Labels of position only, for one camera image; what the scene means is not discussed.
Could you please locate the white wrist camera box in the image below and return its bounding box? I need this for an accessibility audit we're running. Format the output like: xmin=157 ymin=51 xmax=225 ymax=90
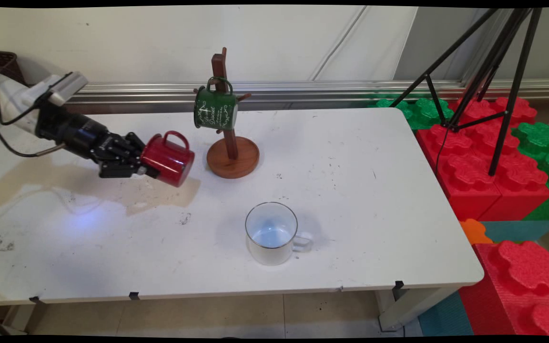
xmin=21 ymin=71 xmax=89 ymax=107

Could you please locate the white wall cable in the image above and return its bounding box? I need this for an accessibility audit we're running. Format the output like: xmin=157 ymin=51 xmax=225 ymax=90
xmin=309 ymin=6 xmax=368 ymax=81

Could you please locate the aluminium wall rail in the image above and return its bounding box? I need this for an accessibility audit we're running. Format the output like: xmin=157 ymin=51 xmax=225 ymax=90
xmin=65 ymin=79 xmax=549 ymax=114

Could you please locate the orange foam piece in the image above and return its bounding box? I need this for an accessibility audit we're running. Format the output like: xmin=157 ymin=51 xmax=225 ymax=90
xmin=459 ymin=218 xmax=494 ymax=246

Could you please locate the green foam building block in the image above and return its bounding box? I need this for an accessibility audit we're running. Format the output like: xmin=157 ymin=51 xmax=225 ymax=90
xmin=513 ymin=122 xmax=549 ymax=221
xmin=367 ymin=93 xmax=456 ymax=130

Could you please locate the wooden mug tree stand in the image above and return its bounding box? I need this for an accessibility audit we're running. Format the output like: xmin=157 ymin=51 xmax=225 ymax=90
xmin=193 ymin=47 xmax=260 ymax=180

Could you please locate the black robotic gripper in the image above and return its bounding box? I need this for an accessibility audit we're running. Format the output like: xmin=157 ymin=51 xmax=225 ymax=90
xmin=35 ymin=104 xmax=161 ymax=180

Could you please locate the red enamel mug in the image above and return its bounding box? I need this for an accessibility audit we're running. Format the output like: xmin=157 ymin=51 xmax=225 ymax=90
xmin=140 ymin=131 xmax=195 ymax=188

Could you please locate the red foam building block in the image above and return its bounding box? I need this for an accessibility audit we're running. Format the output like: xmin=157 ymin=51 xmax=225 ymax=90
xmin=459 ymin=240 xmax=549 ymax=336
xmin=415 ymin=97 xmax=549 ymax=222

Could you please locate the green enamel mug white print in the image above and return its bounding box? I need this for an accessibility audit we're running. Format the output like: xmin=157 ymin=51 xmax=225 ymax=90
xmin=193 ymin=76 xmax=240 ymax=131

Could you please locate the white table leg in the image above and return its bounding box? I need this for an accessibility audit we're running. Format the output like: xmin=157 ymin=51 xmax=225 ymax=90
xmin=5 ymin=303 xmax=49 ymax=335
xmin=377 ymin=286 xmax=461 ymax=333

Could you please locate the teal foam mat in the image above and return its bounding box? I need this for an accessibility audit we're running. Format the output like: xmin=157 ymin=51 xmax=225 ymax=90
xmin=417 ymin=291 xmax=474 ymax=336
xmin=480 ymin=220 xmax=549 ymax=243

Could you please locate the thin black tripod cable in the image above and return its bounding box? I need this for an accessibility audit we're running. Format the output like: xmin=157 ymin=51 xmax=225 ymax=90
xmin=435 ymin=125 xmax=449 ymax=184

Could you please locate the brown wicker basket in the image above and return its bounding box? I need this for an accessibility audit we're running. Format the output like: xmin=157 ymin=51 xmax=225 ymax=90
xmin=0 ymin=50 xmax=28 ymax=87

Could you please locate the black camera tripod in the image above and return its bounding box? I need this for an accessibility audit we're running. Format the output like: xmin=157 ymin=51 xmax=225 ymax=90
xmin=389 ymin=7 xmax=544 ymax=177

